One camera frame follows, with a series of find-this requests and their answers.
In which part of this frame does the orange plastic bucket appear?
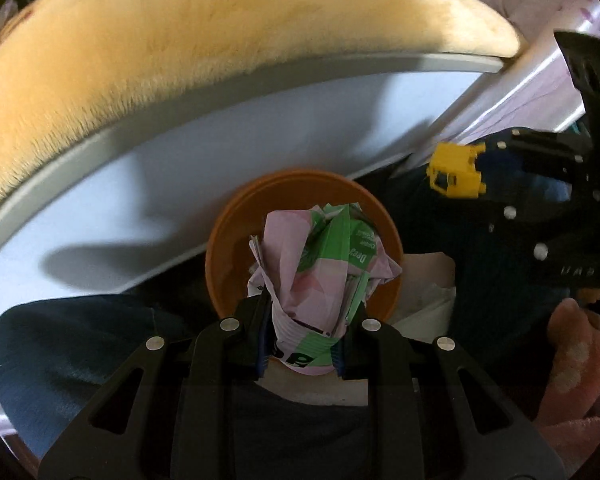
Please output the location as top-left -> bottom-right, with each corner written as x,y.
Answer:
205,171 -> 405,328

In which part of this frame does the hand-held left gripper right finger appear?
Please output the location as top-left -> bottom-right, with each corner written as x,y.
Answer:
330,316 -> 566,480

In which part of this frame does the grey white bed frame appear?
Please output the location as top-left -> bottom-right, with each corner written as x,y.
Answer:
0,52 -> 511,311

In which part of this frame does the pale patterned bed sheet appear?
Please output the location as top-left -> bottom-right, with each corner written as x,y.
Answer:
390,10 -> 600,176

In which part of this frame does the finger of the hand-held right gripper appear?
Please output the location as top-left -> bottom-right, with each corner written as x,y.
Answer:
480,127 -> 596,201
485,202 -> 600,286

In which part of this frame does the pink green packet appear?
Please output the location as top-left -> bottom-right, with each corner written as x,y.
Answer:
247,202 -> 403,378

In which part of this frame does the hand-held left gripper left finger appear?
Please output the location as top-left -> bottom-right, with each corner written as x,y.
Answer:
39,287 -> 276,480

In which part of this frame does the person's right forearm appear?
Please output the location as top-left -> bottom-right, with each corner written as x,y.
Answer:
535,297 -> 600,461

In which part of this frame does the yellow plush blanket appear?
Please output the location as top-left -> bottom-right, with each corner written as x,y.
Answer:
0,0 -> 523,226

